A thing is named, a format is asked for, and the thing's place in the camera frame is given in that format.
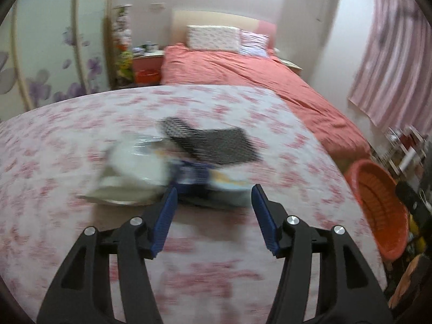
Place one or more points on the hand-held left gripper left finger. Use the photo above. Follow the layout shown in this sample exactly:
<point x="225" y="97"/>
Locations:
<point x="163" y="222"/>

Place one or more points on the pink nightstand with clutter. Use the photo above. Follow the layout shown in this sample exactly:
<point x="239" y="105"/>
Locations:
<point x="146" y="59"/>

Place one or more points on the white plastic bag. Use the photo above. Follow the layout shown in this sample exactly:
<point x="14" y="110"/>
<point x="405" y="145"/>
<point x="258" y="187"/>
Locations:
<point x="135" y="165"/>

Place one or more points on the striped pink pillow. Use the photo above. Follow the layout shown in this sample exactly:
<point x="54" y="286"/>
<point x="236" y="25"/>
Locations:
<point x="254" y="44"/>

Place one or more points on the pink curtain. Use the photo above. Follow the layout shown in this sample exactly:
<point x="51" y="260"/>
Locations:
<point x="391" y="64"/>

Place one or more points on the red duvet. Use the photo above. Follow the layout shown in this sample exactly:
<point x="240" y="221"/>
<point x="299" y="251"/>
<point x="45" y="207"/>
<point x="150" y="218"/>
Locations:
<point x="270" y="87"/>

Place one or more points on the red plastic bin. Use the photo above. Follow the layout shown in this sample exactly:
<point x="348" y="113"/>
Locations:
<point x="146" y="77"/>

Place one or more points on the white rolling cart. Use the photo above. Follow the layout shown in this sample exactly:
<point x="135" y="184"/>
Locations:
<point x="406" y="152"/>

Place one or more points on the blue and white garment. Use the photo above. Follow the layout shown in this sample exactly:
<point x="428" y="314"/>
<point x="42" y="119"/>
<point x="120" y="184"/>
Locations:
<point x="229" y="189"/>

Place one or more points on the orange plastic laundry basket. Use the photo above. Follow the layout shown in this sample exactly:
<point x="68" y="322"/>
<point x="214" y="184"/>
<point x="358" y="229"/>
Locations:
<point x="374" y="202"/>

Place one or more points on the bed with pink headboard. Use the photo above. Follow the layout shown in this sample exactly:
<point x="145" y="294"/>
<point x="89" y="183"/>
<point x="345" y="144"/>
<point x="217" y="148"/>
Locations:
<point x="216" y="18"/>

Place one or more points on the black patterned cloth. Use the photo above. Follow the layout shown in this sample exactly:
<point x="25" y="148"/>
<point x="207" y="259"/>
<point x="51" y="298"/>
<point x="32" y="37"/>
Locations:
<point x="222" y="145"/>

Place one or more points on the wardrobe with purple flowers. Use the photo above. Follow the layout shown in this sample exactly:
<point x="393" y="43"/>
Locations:
<point x="50" y="40"/>

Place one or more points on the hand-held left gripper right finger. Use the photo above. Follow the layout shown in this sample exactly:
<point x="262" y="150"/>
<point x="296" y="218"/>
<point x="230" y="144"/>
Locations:
<point x="265" y="219"/>

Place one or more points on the floral white pillow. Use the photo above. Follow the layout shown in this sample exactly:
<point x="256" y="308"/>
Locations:
<point x="212" y="37"/>

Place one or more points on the blue packet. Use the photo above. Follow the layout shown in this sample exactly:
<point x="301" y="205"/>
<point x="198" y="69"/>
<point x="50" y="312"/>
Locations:
<point x="192" y="175"/>

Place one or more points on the floral pink tablecloth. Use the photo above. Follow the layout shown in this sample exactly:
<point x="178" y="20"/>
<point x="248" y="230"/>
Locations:
<point x="84" y="125"/>

